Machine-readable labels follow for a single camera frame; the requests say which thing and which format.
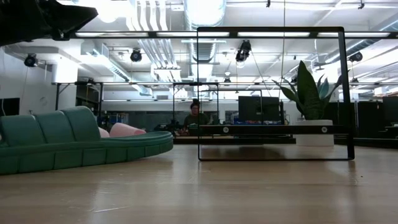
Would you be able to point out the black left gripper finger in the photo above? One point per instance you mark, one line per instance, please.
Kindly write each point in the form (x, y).
(31, 18)

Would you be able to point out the green rubber slide sandal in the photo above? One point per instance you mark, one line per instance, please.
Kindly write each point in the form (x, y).
(62, 149)

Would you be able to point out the pink rubber slide sandal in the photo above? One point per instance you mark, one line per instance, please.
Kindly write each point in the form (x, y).
(124, 130)

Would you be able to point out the black ceiling spotlight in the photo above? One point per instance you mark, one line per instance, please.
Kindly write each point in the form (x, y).
(30, 60)
(243, 51)
(136, 56)
(356, 57)

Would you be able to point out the black overhead light bar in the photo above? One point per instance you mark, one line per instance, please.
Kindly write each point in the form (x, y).
(124, 34)

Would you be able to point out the person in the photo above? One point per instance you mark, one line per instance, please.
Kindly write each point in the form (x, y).
(195, 119)

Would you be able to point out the black computer monitor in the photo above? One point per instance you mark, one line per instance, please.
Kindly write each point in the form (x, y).
(258, 109)

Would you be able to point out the wooden shoe rack board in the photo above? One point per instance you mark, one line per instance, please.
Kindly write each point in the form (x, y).
(273, 129)

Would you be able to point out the snake plant in white pot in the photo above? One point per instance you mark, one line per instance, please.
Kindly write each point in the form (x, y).
(308, 99)

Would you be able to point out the black wall screen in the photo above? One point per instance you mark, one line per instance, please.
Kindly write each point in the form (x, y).
(9, 107)

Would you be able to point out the silver ventilation duct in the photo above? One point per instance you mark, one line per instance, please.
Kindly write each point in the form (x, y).
(203, 12)

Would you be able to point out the black aluminium table frame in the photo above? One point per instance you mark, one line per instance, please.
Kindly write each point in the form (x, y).
(242, 140)

